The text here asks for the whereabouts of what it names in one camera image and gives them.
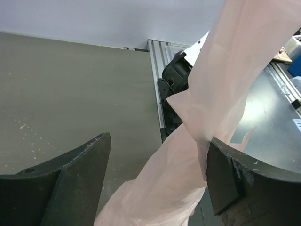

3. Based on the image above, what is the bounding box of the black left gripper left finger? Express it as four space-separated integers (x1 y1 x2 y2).
0 133 111 226

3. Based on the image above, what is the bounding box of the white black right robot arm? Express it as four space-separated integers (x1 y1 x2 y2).
162 31 209 94

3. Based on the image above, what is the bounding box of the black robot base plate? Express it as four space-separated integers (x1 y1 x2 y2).
158 78 182 142

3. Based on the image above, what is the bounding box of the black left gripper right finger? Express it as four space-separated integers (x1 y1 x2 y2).
206 137 301 226

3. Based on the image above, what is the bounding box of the aluminium frame rail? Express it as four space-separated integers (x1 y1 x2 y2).
147 39 190 128

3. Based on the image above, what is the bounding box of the pink plastic trash bag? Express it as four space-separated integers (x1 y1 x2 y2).
95 0 301 226

